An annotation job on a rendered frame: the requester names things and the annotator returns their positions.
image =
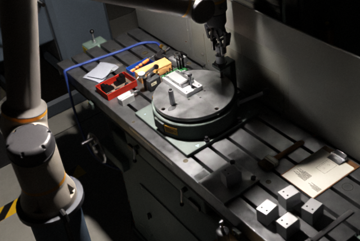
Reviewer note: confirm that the grey milling machine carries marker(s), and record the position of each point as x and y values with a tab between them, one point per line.
295	89

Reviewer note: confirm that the white fixture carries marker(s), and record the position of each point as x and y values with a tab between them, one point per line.
184	84

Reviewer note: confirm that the blue tray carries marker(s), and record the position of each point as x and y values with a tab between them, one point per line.
130	69

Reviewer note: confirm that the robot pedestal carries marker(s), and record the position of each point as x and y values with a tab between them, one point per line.
56	231

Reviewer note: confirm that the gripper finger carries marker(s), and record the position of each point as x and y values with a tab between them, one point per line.
225	43
213	42

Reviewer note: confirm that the black stud holder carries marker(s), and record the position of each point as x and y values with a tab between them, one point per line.
180	59

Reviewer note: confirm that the green base plate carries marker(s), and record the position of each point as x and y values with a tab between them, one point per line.
180	146

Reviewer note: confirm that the brown clipboard with paper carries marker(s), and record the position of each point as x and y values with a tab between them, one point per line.
315	176

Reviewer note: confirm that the orange screwdriver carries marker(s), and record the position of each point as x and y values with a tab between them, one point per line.
140	64

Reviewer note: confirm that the dark handwheel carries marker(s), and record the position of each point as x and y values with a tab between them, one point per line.
97	146

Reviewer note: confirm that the yellow box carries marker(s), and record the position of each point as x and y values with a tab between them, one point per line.
163	65

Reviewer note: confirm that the black knob control lever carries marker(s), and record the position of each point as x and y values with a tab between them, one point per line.
92	35

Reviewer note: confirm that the black blow gun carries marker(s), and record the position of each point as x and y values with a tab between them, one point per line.
161	54

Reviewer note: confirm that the red tray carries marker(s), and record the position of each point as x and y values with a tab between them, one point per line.
101	92

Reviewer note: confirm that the grey post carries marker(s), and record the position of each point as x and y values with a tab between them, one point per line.
171	97

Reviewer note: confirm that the black bolt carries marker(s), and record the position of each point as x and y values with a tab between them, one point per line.
207	139

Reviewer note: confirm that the grey rotary table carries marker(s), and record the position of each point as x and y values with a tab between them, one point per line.
194	111

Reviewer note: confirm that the green toothed plate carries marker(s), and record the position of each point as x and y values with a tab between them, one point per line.
168	72

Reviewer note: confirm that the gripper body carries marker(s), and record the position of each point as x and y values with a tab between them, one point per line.
217	29

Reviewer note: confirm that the white block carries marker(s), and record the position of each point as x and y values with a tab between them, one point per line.
126	98

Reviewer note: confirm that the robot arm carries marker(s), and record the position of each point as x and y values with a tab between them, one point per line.
31	55

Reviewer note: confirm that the small lever with black grip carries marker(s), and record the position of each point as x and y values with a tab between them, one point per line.
150	70

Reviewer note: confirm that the light green control box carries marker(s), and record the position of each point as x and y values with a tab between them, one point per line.
97	44

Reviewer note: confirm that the dark rest plate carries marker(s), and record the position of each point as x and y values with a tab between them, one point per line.
213	184

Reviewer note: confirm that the dark green pin bracket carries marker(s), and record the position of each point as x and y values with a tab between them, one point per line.
230	69

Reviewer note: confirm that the grey metal blank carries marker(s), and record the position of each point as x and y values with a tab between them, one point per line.
230	176

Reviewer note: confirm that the black block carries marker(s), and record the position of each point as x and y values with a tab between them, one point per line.
119	80
107	89

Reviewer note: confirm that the grey metal cube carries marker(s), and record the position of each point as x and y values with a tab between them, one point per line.
267	213
287	225
289	197
312	211

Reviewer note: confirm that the white paper sheet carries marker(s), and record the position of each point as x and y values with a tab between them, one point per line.
99	72

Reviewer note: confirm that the black labelled box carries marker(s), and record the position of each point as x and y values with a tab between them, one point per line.
152	84

